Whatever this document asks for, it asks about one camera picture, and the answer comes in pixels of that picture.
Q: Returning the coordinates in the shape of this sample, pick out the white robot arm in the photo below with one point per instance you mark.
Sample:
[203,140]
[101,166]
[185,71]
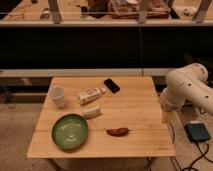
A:
[187,83]

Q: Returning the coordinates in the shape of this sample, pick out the green ceramic bowl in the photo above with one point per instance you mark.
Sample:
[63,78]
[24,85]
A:
[69,131]

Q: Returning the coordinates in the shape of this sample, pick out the black smartphone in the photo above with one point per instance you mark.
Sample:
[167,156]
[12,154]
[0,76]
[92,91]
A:
[111,85]

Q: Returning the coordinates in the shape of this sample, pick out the white rectangular carton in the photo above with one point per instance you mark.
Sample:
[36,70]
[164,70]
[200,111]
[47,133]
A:
[89,95]

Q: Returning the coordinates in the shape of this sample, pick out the white cylindrical tube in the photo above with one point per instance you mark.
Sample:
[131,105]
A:
[92,112]

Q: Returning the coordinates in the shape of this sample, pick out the wooden table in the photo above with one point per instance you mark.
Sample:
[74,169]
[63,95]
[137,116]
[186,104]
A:
[134,107]

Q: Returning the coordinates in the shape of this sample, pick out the dark red chili pepper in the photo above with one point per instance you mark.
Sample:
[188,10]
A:
[118,132]

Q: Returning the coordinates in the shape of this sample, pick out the white paper cup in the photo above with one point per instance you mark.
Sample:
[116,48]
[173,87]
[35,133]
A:
[57,95]

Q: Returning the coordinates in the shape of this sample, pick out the tray of clutter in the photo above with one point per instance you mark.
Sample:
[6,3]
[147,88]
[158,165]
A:
[131,9]

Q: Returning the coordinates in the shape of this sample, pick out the long background workbench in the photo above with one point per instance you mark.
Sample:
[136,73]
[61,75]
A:
[44,38]

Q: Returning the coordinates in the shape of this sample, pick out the black power box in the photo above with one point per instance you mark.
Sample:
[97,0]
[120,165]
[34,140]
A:
[197,132]

